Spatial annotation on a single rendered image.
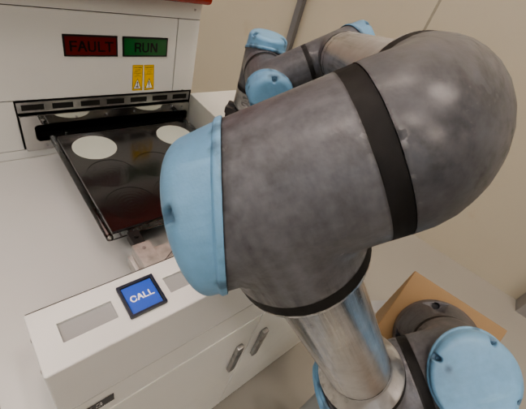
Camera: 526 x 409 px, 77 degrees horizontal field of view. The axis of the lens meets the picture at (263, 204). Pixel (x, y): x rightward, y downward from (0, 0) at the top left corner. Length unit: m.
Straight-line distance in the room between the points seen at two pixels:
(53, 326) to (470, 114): 0.51
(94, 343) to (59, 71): 0.63
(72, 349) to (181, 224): 0.35
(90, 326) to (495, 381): 0.53
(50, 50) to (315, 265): 0.81
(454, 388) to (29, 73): 0.96
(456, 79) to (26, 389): 0.65
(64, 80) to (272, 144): 0.80
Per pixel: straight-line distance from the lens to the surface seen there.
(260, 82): 0.55
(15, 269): 0.79
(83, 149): 0.92
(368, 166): 0.18
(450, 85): 0.20
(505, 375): 0.56
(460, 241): 2.62
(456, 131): 0.19
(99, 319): 0.54
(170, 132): 1.01
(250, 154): 0.18
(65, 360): 0.51
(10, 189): 0.95
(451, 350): 0.53
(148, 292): 0.55
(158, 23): 0.98
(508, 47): 2.26
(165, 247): 0.71
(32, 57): 0.92
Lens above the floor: 1.42
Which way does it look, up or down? 40 degrees down
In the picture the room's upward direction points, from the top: 20 degrees clockwise
